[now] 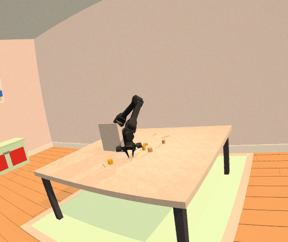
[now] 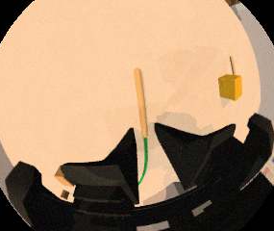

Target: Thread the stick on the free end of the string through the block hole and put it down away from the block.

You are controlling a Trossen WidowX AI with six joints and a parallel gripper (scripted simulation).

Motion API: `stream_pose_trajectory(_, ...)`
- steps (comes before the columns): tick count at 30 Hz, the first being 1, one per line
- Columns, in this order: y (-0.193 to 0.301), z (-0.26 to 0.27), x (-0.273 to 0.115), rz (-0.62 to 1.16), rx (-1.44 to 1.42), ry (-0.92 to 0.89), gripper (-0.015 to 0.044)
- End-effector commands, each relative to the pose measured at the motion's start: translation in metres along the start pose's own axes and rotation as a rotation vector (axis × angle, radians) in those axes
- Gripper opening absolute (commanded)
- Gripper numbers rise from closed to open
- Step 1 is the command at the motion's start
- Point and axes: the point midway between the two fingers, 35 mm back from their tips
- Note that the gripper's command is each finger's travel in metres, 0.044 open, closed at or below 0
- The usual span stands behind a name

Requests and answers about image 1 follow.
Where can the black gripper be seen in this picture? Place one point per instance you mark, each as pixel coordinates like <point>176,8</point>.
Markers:
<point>119,148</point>

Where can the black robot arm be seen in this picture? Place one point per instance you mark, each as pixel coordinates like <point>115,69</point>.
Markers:
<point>130,125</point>

